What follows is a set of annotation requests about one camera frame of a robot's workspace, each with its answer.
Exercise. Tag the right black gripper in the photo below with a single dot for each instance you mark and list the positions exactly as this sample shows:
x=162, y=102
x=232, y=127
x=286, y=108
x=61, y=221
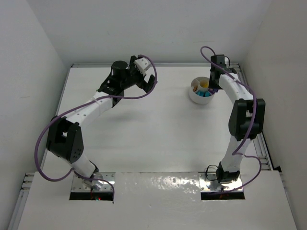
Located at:
x=213, y=81

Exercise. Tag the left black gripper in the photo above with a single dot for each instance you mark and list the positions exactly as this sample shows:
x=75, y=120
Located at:
x=138, y=78

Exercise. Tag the purple lego plate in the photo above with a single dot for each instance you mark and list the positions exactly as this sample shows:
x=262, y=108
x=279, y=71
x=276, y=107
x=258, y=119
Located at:
x=213, y=91

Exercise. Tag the yellow long lego brick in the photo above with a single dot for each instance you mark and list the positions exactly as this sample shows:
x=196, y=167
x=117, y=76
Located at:
x=204, y=84

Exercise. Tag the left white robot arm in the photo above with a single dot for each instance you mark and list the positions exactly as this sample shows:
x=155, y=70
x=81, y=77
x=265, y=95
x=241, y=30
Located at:
x=65, y=138

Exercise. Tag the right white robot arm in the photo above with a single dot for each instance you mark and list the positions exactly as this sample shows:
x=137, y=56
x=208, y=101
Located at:
x=246, y=119

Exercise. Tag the white round divided container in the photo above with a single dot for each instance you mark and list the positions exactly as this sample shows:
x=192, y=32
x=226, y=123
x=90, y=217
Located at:
x=198, y=99

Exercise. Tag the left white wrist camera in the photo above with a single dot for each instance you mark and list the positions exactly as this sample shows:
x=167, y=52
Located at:
x=142, y=65

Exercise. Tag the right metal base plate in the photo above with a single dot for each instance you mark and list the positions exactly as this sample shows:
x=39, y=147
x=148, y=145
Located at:
x=208, y=183

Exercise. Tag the metal base plate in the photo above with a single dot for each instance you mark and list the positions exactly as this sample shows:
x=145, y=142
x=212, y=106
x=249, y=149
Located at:
x=104, y=183
x=208, y=183

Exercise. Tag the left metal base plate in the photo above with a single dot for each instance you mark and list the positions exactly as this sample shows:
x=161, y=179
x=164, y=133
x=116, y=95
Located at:
x=104, y=183

